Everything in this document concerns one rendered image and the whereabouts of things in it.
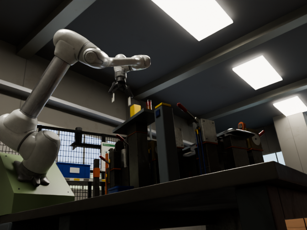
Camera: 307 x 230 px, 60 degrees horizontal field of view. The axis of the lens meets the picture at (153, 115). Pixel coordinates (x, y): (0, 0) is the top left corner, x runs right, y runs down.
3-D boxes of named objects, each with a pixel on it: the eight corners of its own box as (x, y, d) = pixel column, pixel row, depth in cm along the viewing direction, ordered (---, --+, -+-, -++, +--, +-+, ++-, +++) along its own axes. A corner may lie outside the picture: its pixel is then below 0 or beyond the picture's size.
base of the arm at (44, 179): (18, 185, 140) (23, 177, 139) (12, 161, 156) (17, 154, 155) (51, 190, 153) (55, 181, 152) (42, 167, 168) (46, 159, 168)
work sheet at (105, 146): (121, 172, 278) (120, 143, 290) (100, 171, 265) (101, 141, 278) (120, 172, 279) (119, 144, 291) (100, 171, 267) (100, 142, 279)
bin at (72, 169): (90, 179, 238) (91, 164, 243) (56, 177, 220) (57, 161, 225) (82, 182, 250) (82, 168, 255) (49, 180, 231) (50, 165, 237)
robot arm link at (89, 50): (113, 55, 162) (95, 44, 163) (104, 51, 145) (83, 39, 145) (103, 74, 165) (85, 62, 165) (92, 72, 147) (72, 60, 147)
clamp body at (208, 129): (227, 195, 120) (214, 121, 134) (209, 195, 114) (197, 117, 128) (215, 197, 126) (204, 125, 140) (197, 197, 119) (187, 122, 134)
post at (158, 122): (183, 197, 118) (173, 107, 135) (170, 197, 114) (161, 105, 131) (173, 199, 124) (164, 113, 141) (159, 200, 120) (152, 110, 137)
